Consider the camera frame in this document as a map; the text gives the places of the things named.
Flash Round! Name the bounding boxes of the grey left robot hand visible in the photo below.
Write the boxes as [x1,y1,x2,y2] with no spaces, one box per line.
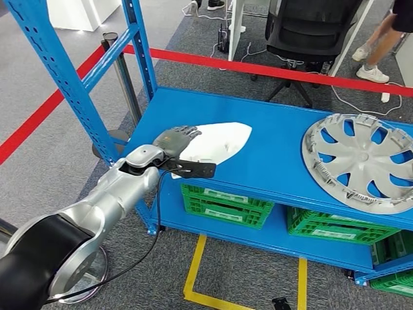
[153,125,202,159]

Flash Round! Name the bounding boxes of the white plastic part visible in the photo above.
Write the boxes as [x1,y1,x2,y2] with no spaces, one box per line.
[170,121,252,180]

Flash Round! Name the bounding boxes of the blue metal shelf rack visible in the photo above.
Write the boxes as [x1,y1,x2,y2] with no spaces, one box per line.
[3,0,413,287]

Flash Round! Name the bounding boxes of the green plastic crate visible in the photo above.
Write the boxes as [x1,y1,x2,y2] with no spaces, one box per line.
[180,183,274,231]
[287,206,401,246]
[369,231,413,299]

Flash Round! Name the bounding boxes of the black pole with round base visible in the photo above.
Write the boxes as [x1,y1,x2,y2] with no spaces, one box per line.
[91,129,130,160]

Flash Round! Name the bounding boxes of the black floor device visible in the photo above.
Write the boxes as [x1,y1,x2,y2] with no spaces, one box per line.
[218,23,230,54]

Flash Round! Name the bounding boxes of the red barrier belt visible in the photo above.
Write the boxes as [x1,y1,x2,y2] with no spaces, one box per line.
[123,45,413,99]
[0,45,107,167]

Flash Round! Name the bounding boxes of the person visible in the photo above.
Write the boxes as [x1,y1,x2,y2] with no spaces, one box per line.
[352,0,413,84]
[189,0,225,13]

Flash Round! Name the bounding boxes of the white plinth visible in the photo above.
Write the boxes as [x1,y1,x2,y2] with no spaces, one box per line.
[46,0,122,32]

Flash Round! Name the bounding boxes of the black office chair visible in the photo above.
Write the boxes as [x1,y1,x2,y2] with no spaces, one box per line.
[250,0,364,109]

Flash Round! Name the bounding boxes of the silver wheel hubcap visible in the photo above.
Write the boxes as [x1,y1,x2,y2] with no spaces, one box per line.
[301,113,413,216]

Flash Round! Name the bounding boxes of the white furniture panel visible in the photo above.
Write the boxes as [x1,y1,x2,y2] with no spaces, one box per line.
[394,38,413,88]

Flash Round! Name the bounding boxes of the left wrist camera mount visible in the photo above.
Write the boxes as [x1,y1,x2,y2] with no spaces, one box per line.
[166,158,217,180]

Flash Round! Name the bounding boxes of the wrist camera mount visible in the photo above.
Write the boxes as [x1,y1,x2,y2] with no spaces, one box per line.
[272,296,292,310]
[166,158,217,180]

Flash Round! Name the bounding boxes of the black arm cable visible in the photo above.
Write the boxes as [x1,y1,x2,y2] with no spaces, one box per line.
[44,169,181,305]

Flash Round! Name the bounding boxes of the white cable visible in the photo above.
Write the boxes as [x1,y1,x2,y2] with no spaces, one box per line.
[330,82,402,117]
[181,0,228,22]
[210,41,267,72]

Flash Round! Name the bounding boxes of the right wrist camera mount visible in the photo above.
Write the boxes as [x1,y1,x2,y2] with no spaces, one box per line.
[272,296,292,310]

